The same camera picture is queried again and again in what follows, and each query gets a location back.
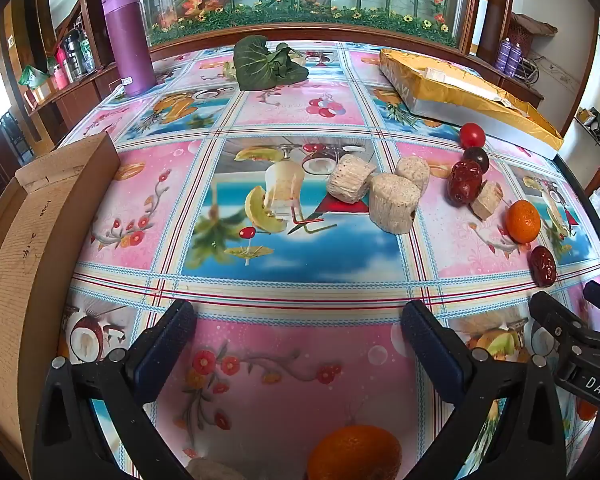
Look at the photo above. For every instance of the wicker basket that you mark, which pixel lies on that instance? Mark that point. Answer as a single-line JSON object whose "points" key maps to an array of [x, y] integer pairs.
{"points": [[524, 35]]}

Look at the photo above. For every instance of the dark purple plum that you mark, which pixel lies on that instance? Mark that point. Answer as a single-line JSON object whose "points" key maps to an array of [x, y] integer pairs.
{"points": [[477, 158]]}

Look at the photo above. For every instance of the wooden sideboard counter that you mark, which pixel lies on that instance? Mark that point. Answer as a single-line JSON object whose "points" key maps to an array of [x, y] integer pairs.
{"points": [[70, 95]]}

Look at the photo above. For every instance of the large red jujube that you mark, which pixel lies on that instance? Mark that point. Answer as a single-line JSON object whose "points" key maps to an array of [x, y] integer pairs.
{"points": [[464, 183]]}

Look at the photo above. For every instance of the large beige fibrous chunk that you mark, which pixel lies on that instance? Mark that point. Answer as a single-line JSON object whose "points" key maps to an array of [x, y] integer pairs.
{"points": [[391, 204]]}

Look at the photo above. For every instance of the black thermos flask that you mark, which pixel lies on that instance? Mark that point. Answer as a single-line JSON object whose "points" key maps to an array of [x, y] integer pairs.
{"points": [[73, 52]]}

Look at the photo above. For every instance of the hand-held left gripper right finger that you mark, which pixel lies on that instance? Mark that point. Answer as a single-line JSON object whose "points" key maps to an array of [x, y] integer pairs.
{"points": [[430, 345]]}

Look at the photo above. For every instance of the purple spray can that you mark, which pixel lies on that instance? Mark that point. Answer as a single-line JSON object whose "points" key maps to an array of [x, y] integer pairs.
{"points": [[516, 58], [505, 55]]}

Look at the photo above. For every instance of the small beige fibrous chunk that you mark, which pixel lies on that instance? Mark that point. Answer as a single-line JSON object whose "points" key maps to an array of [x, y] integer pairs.
{"points": [[487, 200]]}

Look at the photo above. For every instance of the large orange mandarin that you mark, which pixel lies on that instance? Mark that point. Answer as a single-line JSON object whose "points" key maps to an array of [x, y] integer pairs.
{"points": [[355, 453]]}

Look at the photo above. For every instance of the yellow flat box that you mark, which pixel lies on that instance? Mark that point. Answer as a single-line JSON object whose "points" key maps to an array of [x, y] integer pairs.
{"points": [[460, 90]]}

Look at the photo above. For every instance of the green packet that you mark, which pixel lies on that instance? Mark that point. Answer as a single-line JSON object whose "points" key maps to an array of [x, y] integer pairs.
{"points": [[32, 76]]}

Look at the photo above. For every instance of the red cherry tomato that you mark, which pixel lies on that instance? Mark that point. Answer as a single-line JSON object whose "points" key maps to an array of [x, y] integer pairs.
{"points": [[472, 135]]}

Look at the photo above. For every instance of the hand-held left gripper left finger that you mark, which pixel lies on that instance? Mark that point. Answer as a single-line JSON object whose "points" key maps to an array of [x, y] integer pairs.
{"points": [[172, 345]]}

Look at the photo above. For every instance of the brown cardboard tray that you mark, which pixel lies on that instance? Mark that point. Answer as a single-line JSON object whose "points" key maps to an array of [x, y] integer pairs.
{"points": [[25, 270]]}

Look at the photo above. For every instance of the purple thermos bottle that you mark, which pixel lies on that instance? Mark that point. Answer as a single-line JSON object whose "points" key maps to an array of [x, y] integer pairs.
{"points": [[127, 40]]}

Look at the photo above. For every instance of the green bottle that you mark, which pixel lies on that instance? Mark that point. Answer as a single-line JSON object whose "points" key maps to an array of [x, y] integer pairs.
{"points": [[87, 52]]}

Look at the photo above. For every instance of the green leafy vegetable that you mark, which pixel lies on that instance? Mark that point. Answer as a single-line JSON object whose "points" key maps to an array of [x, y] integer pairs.
{"points": [[265, 62]]}

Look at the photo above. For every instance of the pink bottle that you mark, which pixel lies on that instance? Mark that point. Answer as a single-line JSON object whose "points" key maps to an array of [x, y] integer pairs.
{"points": [[61, 72]]}

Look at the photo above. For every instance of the small orange mandarin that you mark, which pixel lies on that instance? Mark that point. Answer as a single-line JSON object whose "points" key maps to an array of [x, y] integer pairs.
{"points": [[522, 221]]}

